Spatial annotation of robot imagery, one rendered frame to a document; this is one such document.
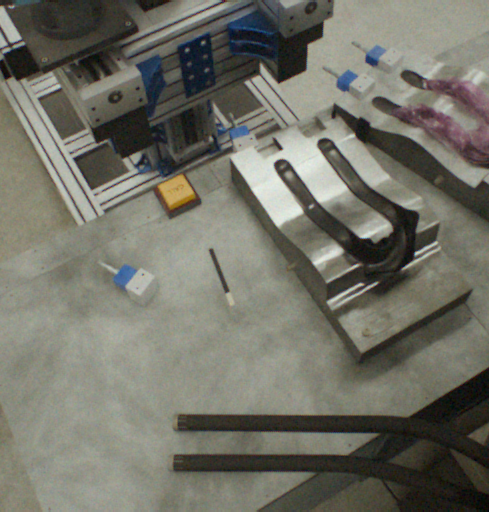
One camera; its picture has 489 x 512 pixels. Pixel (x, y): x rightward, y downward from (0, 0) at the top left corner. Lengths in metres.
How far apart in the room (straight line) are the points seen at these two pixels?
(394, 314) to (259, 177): 0.39
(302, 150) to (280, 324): 0.37
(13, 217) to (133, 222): 1.15
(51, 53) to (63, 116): 1.04
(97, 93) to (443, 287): 0.80
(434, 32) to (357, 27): 0.32
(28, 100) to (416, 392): 1.79
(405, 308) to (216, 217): 0.45
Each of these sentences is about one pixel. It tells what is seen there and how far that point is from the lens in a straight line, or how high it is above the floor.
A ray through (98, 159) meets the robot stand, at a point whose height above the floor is 0.21.
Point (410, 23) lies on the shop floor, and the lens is 3.07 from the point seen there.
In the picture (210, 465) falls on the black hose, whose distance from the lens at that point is 1.21.
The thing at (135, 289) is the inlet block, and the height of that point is 0.85.
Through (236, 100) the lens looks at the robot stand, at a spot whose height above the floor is 0.21.
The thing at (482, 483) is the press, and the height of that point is 0.77.
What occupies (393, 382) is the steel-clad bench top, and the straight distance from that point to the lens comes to 1.30.
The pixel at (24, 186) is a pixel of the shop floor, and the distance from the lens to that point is 2.64.
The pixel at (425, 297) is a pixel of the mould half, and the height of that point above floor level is 0.86.
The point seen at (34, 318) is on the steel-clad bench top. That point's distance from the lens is 1.42.
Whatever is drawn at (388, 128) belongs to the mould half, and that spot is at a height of 0.87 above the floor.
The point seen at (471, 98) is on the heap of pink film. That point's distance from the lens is 1.54.
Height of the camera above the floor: 2.02
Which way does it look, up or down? 61 degrees down
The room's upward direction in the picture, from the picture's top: 4 degrees counter-clockwise
